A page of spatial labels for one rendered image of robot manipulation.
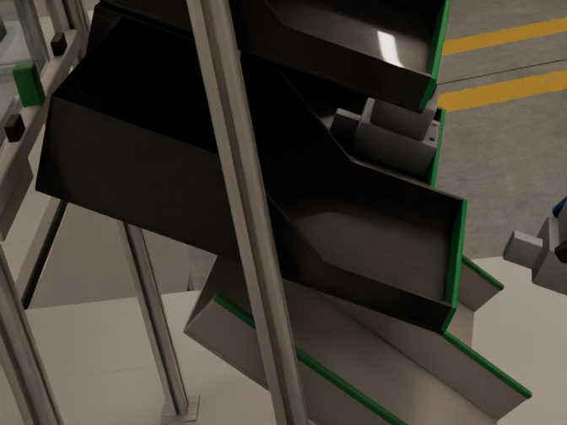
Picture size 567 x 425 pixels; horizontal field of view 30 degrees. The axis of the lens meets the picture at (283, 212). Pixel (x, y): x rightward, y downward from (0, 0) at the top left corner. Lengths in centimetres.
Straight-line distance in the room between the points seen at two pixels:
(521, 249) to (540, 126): 273
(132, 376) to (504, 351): 42
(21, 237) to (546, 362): 78
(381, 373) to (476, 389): 9
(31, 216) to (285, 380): 96
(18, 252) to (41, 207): 12
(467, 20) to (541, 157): 114
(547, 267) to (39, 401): 35
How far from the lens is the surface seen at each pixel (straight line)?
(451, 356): 88
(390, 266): 72
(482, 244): 289
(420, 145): 84
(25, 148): 76
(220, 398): 118
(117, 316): 135
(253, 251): 65
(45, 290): 160
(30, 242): 155
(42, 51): 208
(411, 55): 66
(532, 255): 72
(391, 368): 86
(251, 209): 62
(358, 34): 66
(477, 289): 102
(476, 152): 332
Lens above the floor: 162
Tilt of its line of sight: 31 degrees down
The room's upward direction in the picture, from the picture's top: 10 degrees counter-clockwise
